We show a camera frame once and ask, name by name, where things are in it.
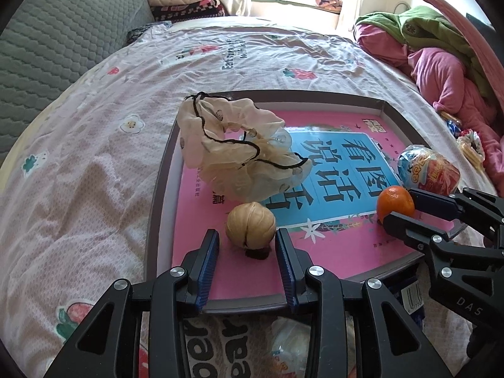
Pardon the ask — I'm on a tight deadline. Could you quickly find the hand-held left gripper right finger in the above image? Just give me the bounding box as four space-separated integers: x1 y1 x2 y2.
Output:
275 228 445 378

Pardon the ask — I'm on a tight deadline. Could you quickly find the large orange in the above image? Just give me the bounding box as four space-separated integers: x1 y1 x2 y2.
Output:
377 186 415 225

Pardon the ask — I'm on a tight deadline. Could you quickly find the pink crumpled blanket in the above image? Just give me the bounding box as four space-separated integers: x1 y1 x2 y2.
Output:
433 98 504 190

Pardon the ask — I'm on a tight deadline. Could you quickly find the grey quilted headboard cover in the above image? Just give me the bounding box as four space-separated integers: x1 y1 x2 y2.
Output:
0 0 156 162

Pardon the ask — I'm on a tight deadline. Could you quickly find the black television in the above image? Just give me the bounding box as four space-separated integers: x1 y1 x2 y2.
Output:
466 13 495 35

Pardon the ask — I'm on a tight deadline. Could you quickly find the dark patterned cloth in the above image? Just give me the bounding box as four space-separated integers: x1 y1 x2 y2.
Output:
126 24 174 44

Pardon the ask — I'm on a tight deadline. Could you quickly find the green blanket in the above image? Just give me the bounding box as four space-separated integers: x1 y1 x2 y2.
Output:
356 6 493 99

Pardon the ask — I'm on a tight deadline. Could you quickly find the wafer biscuit packet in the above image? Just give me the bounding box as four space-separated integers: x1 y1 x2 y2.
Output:
457 130 487 172

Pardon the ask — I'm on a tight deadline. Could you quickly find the stack of folded blankets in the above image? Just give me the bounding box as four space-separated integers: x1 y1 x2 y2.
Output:
152 0 237 24

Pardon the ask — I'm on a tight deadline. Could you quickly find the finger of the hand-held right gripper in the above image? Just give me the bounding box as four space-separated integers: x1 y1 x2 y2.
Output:
409 188 504 245
383 212 447 261

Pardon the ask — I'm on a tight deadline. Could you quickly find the red blue snack ball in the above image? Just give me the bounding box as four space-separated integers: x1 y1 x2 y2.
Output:
397 144 461 195

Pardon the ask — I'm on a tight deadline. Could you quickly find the magenta crumpled quilt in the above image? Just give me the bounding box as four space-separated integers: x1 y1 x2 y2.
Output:
354 24 504 142

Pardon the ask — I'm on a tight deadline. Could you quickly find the red white snack ball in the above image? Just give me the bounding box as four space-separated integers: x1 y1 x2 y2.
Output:
272 318 312 378

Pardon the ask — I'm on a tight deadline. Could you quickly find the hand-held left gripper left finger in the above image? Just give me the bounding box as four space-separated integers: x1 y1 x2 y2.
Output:
45 228 220 378

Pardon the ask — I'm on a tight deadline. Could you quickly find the grey cardboard box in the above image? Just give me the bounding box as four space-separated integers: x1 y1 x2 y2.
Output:
146 90 465 316

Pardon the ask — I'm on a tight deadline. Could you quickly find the pink book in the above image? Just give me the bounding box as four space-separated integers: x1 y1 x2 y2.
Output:
173 110 453 284

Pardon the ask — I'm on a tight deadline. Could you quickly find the cream scrunchie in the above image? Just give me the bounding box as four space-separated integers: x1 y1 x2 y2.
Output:
176 92 310 202

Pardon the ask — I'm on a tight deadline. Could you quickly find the walnut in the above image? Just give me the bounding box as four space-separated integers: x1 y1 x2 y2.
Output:
226 202 276 249

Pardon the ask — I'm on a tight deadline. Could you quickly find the blue snack packet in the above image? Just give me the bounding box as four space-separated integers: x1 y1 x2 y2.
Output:
388 268 426 324

